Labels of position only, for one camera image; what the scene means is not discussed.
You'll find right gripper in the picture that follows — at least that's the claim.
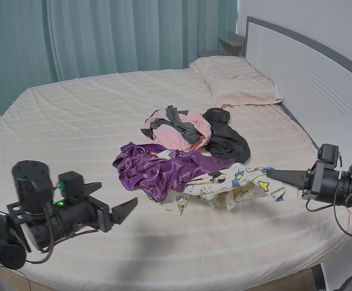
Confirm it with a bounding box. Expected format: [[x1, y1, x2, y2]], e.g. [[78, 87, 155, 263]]
[[302, 161, 346, 205]]

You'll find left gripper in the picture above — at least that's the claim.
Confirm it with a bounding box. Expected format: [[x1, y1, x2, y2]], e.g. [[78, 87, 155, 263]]
[[53, 181, 138, 239]]

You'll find white printed pyjama top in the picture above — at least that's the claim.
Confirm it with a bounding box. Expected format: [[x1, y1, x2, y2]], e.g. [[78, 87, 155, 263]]
[[147, 162, 298, 216]]

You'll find bed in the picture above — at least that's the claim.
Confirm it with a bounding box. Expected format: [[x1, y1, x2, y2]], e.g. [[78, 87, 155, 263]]
[[0, 16, 352, 291]]

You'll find pile of clothes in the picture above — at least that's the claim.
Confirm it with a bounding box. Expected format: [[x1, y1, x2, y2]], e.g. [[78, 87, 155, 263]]
[[140, 105, 212, 151]]

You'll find purple satin garment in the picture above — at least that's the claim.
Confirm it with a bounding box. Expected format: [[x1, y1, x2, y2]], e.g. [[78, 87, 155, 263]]
[[113, 143, 235, 202]]

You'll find black garment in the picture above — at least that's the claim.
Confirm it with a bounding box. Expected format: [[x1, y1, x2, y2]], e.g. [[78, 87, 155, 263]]
[[202, 108, 251, 164]]

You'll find pale pink pillow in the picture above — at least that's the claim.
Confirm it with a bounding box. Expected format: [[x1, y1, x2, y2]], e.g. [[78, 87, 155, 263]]
[[189, 56, 286, 108]]

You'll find grey bedside table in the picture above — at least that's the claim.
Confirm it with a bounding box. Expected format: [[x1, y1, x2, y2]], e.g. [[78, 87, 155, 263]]
[[199, 32, 245, 59]]

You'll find blue-green curtain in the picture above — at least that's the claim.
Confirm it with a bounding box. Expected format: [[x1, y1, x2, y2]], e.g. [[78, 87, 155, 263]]
[[0, 0, 58, 121], [47, 0, 239, 82]]

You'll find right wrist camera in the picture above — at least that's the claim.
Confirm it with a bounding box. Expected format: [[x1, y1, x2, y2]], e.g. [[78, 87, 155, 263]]
[[317, 144, 342, 172]]

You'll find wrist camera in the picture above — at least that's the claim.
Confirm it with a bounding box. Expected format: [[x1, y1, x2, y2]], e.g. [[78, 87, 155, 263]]
[[317, 144, 342, 172], [53, 171, 85, 205]]

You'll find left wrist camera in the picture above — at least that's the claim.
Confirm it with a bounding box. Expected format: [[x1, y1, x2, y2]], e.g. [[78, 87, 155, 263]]
[[53, 171, 85, 205]]

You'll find black cable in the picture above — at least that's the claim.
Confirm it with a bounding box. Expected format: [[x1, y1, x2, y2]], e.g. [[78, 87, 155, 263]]
[[333, 205, 352, 239], [24, 241, 55, 265]]

